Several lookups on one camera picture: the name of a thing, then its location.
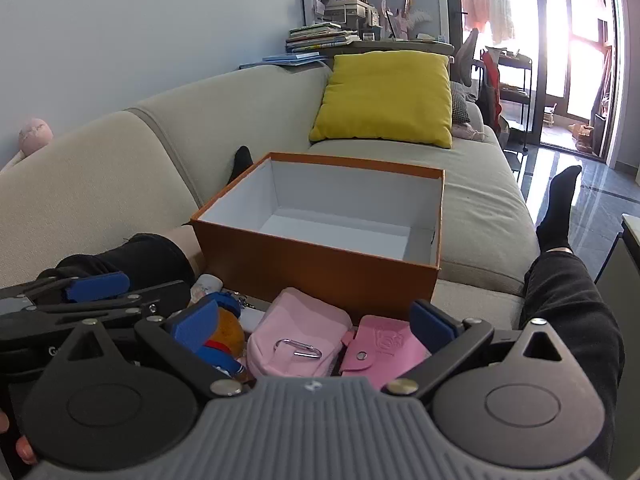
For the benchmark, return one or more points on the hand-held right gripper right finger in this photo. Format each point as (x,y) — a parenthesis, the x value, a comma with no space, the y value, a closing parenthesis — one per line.
(431,326)

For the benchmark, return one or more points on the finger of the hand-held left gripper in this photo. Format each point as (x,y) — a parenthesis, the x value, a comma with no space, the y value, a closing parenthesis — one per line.
(150,300)
(97,285)

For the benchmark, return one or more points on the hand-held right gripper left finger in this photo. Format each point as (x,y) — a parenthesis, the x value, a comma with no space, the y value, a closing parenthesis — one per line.
(192,321)

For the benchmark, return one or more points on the brown blue plush toy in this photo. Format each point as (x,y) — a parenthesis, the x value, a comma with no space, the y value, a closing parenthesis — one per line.
(230,327)

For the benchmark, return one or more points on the pink leather key holder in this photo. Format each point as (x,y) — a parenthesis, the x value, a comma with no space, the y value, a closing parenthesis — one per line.
(380,345)

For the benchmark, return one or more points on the pink pouch with carabiner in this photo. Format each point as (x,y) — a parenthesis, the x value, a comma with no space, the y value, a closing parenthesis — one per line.
(295,325)

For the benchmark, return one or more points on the orange cardboard box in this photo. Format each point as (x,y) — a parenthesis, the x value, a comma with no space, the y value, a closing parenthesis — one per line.
(300,265)

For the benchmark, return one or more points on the person's right hand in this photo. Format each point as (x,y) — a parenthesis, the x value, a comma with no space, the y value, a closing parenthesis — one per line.
(26,450)

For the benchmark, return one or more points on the person's left leg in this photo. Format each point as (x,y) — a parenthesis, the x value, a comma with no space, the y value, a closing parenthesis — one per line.
(125,255)

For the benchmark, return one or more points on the beige sofa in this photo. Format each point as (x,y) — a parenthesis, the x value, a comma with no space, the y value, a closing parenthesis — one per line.
(400,200)

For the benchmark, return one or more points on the pink plush toy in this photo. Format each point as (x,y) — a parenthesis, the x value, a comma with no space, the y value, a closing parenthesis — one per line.
(35,135)

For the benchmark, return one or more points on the grey cabinet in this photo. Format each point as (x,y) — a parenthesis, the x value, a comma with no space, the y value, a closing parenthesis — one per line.
(620,285)

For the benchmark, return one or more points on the pink cloth item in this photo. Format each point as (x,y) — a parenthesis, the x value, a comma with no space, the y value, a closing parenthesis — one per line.
(470,132)

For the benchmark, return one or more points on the checkered cushion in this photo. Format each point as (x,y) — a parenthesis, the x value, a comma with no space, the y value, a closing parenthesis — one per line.
(459,102)

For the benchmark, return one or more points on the yellow cushion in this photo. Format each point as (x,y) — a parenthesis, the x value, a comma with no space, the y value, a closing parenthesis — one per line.
(385,95)

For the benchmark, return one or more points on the red garment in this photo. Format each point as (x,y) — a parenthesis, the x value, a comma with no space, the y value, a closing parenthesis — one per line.
(491,90)

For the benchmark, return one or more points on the black trolley rack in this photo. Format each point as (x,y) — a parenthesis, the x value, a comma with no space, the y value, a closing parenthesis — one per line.
(517,95)

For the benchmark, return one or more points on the grey office chair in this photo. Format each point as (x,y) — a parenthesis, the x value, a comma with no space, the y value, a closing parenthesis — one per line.
(466,55)

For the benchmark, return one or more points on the blue booklets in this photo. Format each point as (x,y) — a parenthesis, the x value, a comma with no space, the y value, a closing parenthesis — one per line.
(290,59)

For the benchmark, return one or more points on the grey desk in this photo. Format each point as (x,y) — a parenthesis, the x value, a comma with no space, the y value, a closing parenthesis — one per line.
(400,46)

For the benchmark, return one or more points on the stack of books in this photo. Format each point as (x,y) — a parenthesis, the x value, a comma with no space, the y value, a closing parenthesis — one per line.
(322,37)

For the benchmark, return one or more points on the white desk organizer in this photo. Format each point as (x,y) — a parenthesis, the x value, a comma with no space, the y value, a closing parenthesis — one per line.
(350,12)

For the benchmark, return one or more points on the hanging laundry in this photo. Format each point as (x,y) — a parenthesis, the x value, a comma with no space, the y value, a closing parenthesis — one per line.
(492,5)

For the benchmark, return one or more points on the photo frame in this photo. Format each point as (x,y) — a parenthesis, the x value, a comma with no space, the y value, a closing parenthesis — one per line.
(397,27)

